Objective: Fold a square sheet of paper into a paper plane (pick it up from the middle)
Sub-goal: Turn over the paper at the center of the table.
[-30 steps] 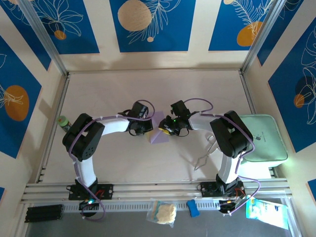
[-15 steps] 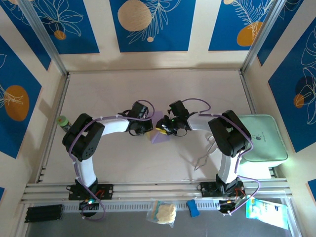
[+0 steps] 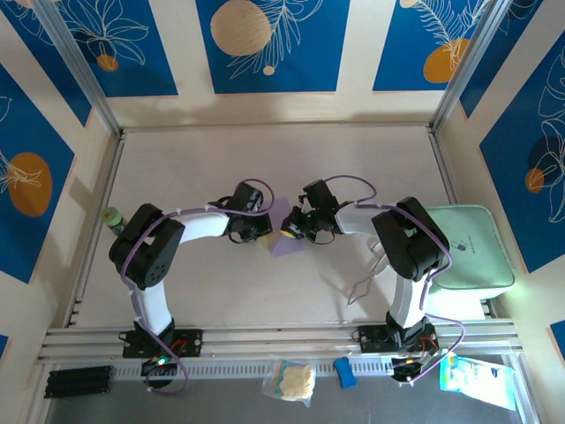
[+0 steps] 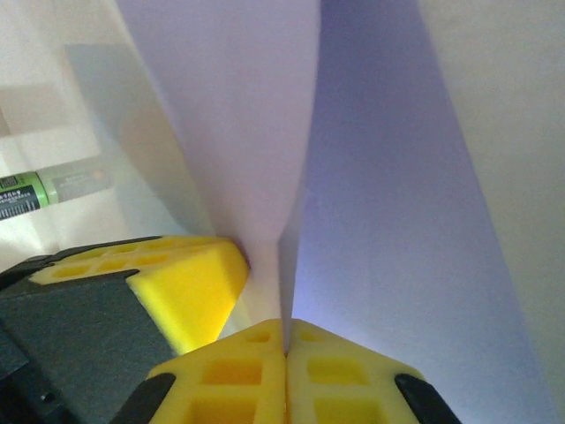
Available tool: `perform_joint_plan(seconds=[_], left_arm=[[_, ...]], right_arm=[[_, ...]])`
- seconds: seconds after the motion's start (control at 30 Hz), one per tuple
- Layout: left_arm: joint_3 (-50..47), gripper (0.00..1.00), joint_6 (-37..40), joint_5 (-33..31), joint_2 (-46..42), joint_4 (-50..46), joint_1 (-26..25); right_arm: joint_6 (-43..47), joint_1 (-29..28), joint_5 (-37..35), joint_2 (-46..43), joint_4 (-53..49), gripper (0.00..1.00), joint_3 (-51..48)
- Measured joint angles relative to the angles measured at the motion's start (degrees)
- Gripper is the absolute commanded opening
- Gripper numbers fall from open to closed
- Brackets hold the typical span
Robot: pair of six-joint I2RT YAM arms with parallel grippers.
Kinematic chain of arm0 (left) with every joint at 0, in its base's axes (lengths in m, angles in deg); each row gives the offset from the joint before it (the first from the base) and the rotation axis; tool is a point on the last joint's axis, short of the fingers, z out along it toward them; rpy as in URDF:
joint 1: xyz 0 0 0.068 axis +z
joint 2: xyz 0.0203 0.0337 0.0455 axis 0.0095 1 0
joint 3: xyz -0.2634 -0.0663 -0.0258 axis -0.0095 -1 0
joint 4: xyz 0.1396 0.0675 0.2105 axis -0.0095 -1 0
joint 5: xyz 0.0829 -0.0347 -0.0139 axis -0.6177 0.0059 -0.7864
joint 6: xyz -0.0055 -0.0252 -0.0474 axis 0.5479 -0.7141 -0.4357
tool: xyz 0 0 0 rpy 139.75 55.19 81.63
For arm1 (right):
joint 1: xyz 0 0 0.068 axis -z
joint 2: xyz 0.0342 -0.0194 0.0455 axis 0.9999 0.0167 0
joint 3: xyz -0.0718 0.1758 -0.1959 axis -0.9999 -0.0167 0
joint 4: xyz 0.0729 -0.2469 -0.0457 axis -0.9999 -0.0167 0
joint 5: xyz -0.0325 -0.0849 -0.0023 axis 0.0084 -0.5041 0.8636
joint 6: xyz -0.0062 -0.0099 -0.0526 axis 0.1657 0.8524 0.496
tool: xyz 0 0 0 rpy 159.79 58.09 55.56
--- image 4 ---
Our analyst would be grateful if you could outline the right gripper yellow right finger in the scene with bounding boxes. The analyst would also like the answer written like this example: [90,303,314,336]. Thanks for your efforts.
[285,318,460,424]

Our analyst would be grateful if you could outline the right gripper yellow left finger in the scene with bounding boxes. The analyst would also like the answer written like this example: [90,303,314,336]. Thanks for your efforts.
[115,318,289,424]

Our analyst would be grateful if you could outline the purple paper sheet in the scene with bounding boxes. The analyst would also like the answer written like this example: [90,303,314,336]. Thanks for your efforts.
[114,0,556,424]

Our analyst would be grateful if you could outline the small green capped bottle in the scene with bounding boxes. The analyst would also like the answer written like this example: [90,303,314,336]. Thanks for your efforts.
[0,169,117,221]

